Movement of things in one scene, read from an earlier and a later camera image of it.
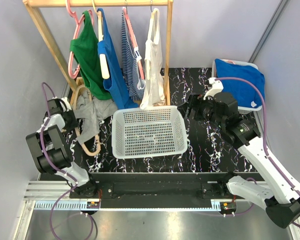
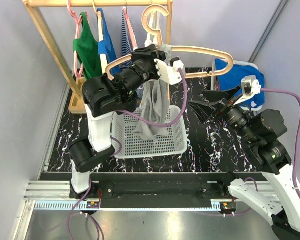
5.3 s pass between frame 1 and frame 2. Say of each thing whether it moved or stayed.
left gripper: moved
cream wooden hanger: stayed
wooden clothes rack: stayed
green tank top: stayed
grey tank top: moved
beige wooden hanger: moved
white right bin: stayed
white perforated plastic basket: stayed
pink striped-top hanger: stayed
